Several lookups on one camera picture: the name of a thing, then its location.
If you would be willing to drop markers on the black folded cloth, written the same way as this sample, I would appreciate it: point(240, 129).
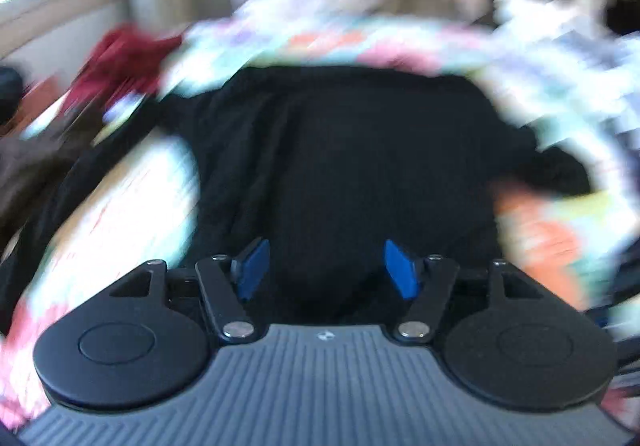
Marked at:
point(7, 86)

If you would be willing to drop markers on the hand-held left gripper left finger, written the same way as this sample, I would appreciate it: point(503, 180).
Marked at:
point(252, 272)

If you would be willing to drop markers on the red garment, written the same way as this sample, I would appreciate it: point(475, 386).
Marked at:
point(125, 56)

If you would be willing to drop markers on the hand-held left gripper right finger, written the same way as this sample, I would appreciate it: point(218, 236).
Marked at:
point(400, 272)

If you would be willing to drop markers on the brown garment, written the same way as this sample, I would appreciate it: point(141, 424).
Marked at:
point(25, 176)

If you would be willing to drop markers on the white patterned cloth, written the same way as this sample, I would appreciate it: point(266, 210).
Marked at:
point(550, 36)

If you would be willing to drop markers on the floral quilt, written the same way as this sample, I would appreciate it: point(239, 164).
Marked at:
point(125, 226)

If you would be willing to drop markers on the black garment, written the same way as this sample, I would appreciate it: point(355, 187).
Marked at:
point(350, 151)

